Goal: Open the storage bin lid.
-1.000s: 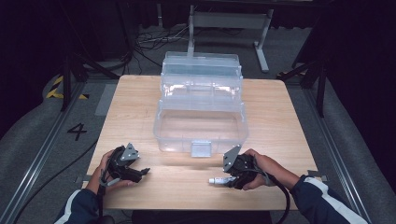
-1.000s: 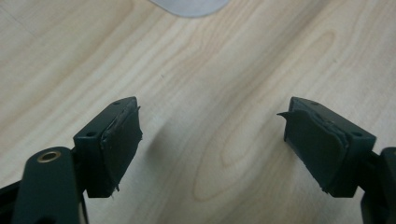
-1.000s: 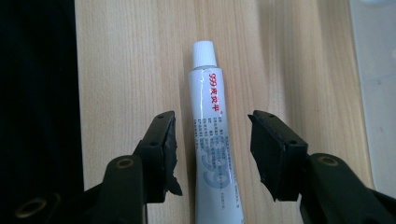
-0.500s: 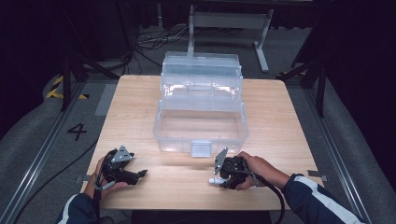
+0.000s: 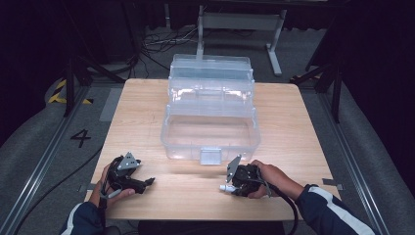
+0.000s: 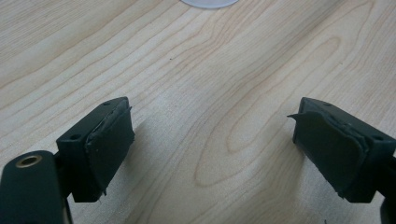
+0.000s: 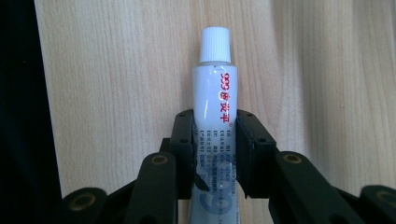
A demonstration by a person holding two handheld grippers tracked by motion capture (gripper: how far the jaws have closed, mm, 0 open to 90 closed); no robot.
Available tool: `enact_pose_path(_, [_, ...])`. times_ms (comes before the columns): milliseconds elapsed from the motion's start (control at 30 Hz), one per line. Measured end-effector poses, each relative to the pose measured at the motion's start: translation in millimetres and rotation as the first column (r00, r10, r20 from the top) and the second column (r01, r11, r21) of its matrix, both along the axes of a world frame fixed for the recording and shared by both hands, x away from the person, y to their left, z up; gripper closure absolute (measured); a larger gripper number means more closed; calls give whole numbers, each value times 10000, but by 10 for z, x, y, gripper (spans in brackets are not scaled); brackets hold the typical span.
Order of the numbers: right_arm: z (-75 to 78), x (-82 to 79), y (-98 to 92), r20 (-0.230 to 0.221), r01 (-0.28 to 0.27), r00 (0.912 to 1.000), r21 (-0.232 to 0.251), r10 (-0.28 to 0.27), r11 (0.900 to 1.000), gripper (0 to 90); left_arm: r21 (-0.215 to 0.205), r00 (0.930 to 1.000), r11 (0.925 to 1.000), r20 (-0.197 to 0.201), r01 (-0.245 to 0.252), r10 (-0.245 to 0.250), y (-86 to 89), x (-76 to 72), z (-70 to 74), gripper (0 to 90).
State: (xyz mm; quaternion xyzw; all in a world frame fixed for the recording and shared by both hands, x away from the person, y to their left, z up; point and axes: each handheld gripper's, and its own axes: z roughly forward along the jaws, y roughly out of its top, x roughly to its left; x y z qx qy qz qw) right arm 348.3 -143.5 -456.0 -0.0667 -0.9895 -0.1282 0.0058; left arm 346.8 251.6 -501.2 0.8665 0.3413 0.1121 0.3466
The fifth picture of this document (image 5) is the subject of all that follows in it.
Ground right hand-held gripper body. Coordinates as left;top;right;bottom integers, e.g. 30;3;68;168
225;154;262;197

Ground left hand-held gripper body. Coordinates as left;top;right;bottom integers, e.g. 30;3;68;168
107;151;147;194

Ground clear plastic storage box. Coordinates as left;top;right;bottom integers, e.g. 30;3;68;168
160;53;262;166

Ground person's left hand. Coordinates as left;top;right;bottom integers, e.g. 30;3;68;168
89;162;136;209

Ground person's right hand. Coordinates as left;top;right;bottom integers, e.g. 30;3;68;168
247;159;296;200

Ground grey tape piece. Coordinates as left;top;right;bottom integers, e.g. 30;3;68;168
77;183;98;193
321;177;345;191

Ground black metal stand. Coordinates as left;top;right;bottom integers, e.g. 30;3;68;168
63;53;127;118
289;58;345;125

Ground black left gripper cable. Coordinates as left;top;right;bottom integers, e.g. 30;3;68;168
99;182;110;235

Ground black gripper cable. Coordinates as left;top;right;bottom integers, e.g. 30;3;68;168
99;182;110;235
267;182;300;235

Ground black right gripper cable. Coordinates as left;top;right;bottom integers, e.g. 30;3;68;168
267;182;300;235

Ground aluminium floor rail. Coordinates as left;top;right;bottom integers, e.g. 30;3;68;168
0;86;91;235
317;92;391;235

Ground black floor cable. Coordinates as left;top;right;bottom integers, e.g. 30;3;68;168
13;146;104;235

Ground bundle of floor cables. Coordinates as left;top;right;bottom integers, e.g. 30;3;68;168
139;24;201;81

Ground grey metal table frame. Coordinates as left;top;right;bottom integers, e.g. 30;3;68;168
194;4;289;78

